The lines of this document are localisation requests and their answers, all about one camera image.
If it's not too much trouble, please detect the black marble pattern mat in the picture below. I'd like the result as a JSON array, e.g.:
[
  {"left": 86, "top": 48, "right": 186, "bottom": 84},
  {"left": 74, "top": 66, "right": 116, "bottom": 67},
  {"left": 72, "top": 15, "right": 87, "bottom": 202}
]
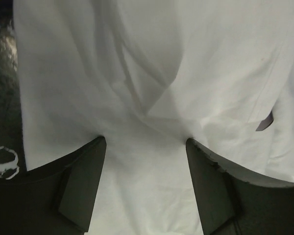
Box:
[{"left": 0, "top": 0, "right": 26, "bottom": 179}]

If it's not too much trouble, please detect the white printed t shirt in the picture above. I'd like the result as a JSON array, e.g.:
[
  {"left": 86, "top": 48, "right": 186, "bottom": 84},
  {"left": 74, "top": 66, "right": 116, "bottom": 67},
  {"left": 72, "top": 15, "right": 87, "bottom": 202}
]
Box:
[{"left": 14, "top": 0, "right": 294, "bottom": 235}]

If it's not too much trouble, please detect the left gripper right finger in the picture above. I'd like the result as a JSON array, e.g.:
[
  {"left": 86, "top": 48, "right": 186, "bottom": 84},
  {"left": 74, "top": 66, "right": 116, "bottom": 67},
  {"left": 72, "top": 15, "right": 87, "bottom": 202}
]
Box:
[{"left": 186, "top": 139, "right": 294, "bottom": 235}]

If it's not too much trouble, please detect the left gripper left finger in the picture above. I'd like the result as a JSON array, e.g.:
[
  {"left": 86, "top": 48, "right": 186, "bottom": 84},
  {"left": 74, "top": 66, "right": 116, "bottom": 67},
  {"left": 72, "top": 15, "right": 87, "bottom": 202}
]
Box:
[{"left": 0, "top": 137, "right": 106, "bottom": 235}]

